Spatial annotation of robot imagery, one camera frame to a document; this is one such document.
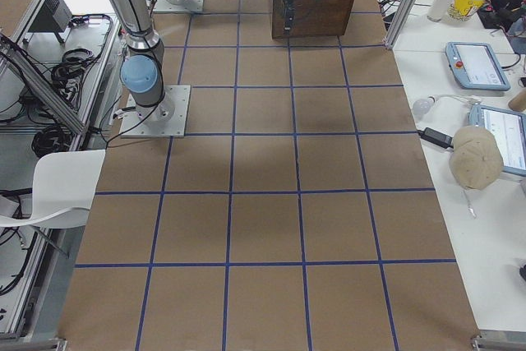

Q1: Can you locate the dark wooden drawer box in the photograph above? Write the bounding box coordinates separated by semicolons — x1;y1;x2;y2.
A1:
271;0;354;39

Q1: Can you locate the white light bulb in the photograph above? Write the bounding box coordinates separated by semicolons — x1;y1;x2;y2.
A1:
412;96;436;118

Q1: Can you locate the far blue teach pendant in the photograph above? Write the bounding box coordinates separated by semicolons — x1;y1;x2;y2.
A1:
445;42;510;91

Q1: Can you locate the blue teach pendant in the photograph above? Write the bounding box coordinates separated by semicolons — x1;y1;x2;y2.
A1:
468;104;525;177
445;42;510;91

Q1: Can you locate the black power adapter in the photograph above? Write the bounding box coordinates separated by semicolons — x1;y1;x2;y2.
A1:
418;127;453;149

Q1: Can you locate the grey control box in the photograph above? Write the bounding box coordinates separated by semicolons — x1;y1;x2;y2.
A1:
29;0;72;44

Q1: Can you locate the beige baseball cap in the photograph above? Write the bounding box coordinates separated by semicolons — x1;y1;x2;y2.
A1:
450;126;504;190

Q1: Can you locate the cardboard tube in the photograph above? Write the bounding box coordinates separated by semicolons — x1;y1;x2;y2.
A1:
508;90;526;112

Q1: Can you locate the near blue teach pendant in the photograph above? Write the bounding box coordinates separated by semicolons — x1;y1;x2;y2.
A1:
468;104;525;177

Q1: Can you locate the white plastic chair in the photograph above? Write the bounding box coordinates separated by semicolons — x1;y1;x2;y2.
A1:
1;150;106;229

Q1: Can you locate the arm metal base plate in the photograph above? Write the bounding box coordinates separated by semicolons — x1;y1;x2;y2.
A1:
119;85;191;138
150;0;204;13

